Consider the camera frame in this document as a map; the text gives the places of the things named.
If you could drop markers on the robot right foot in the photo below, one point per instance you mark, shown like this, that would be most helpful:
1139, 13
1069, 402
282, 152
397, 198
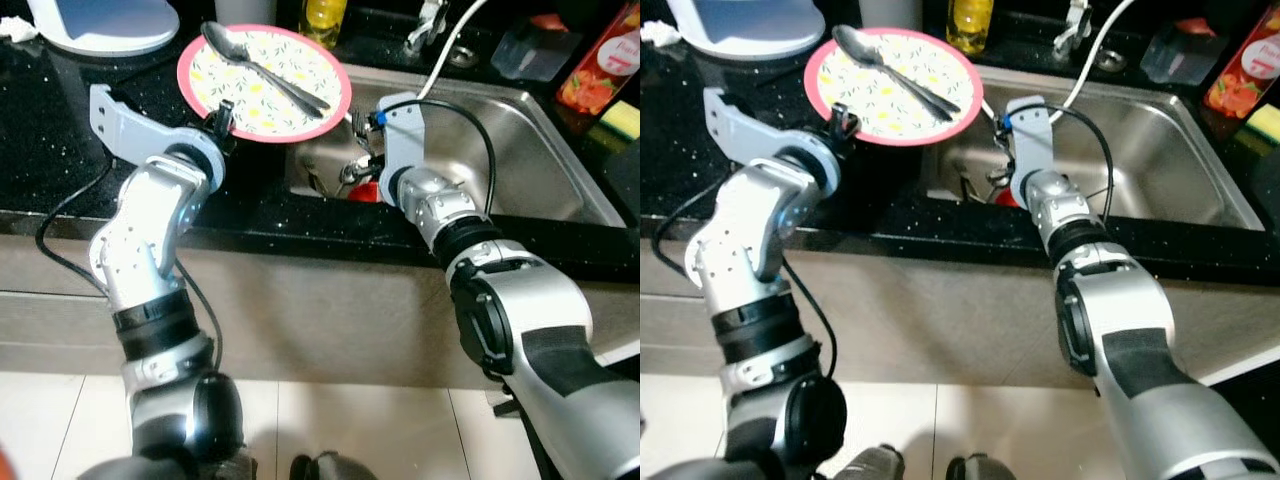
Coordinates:
975, 468
330, 468

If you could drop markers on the white crumpled tissue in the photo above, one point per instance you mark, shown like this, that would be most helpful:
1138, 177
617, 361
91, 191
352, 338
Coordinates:
15, 30
655, 33

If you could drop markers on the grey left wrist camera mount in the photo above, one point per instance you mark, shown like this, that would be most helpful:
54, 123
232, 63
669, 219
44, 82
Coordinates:
125, 125
745, 130

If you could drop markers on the yellow green sponge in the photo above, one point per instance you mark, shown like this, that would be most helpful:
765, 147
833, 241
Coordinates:
622, 120
1265, 125

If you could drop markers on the red and white bowl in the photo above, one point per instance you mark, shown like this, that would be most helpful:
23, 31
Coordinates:
1005, 197
365, 192

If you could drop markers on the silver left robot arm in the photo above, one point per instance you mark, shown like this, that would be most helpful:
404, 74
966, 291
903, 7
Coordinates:
750, 235
140, 230

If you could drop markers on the silver metal spoon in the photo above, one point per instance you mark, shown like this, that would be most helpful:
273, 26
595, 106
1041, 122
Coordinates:
855, 45
222, 42

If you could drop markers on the dark plastic container red lid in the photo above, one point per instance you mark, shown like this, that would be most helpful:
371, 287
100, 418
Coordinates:
1180, 52
525, 50

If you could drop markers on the pink rimmed floral plate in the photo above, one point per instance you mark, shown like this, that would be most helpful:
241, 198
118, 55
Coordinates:
880, 105
250, 100

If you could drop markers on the round metal countertop fitting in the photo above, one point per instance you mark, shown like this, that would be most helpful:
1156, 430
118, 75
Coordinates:
1110, 60
463, 57

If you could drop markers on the grey kitchen base cabinet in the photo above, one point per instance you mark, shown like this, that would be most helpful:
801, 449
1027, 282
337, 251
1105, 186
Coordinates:
330, 310
950, 310

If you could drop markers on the red food package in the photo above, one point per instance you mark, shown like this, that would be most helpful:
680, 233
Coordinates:
600, 65
1245, 70

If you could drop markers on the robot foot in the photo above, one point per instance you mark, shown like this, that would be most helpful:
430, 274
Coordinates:
232, 468
975, 468
875, 465
330, 468

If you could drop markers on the white stacked storage container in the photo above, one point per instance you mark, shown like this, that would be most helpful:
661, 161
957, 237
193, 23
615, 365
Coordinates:
745, 30
100, 25

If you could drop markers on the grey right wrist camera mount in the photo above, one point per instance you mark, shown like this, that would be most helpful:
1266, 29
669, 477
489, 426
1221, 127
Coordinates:
403, 135
1030, 135

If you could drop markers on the yellow liquid bottle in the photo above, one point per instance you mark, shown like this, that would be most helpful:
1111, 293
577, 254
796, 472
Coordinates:
325, 20
968, 25

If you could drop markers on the grey thermos with red label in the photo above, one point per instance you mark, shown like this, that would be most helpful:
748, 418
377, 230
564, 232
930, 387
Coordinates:
245, 10
890, 12

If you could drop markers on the metal faucet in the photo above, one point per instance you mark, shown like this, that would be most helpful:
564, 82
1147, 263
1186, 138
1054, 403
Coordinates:
430, 25
1075, 25

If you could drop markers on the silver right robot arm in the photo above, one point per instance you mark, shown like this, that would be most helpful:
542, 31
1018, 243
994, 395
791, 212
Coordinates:
1130, 330
540, 330

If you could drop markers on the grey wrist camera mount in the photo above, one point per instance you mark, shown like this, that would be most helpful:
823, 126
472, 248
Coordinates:
1030, 135
125, 125
745, 130
403, 135

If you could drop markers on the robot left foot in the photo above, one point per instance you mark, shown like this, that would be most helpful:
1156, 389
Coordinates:
875, 465
232, 468

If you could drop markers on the stainless steel sink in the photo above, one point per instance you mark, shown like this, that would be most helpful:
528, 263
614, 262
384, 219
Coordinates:
1170, 165
540, 160

